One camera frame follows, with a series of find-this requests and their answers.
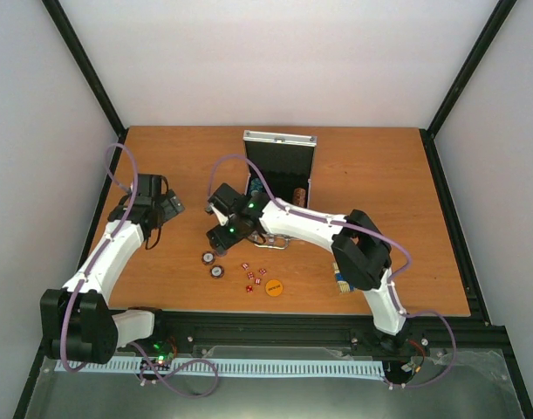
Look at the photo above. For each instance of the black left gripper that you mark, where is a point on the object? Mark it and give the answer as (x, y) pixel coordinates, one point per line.
(171, 209)

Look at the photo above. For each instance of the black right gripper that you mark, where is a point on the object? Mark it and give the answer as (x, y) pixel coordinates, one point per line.
(222, 243)

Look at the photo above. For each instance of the red poker chip stack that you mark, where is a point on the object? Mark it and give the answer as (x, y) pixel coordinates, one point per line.
(299, 197)

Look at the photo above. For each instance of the aluminium poker case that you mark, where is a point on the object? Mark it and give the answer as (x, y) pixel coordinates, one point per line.
(284, 160)

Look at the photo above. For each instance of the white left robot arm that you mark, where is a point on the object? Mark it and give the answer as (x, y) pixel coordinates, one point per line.
(78, 327)

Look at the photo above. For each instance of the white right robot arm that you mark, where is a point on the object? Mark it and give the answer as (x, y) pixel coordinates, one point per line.
(361, 252)

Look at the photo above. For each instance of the brown poker chip stack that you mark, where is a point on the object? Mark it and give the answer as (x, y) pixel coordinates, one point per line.
(208, 258)

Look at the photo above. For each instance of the black poker chip stack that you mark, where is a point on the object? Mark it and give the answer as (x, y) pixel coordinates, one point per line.
(217, 271)

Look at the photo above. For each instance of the orange dealer button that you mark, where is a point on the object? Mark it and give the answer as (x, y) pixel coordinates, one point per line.
(274, 288)

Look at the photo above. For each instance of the blue playing card box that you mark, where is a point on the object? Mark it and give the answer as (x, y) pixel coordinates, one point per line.
(343, 286)

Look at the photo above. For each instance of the light blue cable duct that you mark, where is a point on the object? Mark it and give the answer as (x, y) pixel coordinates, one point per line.
(254, 368)

